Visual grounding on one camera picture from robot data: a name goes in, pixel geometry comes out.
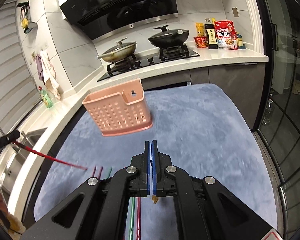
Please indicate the red instant noodle cup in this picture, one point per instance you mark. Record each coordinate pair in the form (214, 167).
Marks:
(201, 41)

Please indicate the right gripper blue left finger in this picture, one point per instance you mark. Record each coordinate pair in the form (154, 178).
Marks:
(140, 184)

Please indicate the hanging utensil rack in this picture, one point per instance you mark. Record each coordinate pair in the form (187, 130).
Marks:
(25, 17)

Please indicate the black range hood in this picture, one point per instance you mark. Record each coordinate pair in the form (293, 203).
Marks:
(99, 19)

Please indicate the white window blinds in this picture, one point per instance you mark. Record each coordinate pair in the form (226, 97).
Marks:
(17, 90)

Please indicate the red cereal bag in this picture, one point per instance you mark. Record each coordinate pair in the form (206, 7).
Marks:
(225, 35)

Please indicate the black wok with lid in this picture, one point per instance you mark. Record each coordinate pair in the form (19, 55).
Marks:
(169, 38)

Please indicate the white hanging towel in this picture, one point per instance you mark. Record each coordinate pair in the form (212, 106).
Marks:
(49, 75)

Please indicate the dark soy sauce bottle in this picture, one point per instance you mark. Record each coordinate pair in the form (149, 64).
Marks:
(210, 33)

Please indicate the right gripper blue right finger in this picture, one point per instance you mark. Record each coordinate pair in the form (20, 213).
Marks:
(162, 185)

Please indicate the blue fuzzy table mat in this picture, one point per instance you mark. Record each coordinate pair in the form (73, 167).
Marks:
(221, 189)

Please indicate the blue yellow small container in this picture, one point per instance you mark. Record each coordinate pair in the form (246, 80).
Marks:
(240, 43)

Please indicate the purple hanging cloth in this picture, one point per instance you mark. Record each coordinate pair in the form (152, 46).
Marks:
(40, 68)

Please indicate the pink perforated utensil basket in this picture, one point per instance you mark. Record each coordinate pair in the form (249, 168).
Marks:
(119, 109)

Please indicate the green dish soap bottle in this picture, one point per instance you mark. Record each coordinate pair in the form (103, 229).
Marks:
(45, 97)

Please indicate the steel wok with glass lid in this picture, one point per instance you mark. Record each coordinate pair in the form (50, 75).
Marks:
(119, 52)

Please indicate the maroon chopstick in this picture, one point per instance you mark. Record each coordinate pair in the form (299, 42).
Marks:
(94, 171)

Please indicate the black gas stove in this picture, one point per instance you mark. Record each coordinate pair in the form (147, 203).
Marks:
(132, 62)

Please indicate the bright red chopstick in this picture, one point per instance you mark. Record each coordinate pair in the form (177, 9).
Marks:
(138, 219)

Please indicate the yellow snack packet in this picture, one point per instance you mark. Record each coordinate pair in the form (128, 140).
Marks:
(200, 29)

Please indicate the stainless steel sink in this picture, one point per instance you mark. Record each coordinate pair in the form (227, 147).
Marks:
(18, 158)

